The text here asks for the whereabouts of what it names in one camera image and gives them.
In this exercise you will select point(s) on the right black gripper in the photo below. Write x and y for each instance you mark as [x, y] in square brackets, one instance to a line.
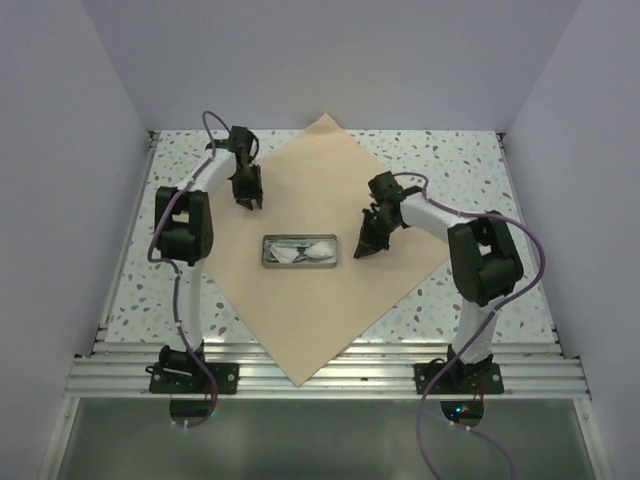
[367, 239]

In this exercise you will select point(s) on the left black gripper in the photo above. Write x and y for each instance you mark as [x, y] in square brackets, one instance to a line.
[255, 192]

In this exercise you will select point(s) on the metal instrument tray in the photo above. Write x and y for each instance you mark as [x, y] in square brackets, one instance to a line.
[302, 262]

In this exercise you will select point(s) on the beige cloth mat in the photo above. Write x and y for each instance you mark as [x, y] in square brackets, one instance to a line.
[317, 183]

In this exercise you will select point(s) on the green white packet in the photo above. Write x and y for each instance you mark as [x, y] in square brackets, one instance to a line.
[291, 243]

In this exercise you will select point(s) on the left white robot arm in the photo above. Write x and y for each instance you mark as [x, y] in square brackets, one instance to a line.
[183, 235]

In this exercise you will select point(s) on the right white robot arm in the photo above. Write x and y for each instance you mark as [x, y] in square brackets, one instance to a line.
[485, 263]

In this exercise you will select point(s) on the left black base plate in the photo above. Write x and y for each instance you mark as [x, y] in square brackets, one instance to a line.
[177, 372]

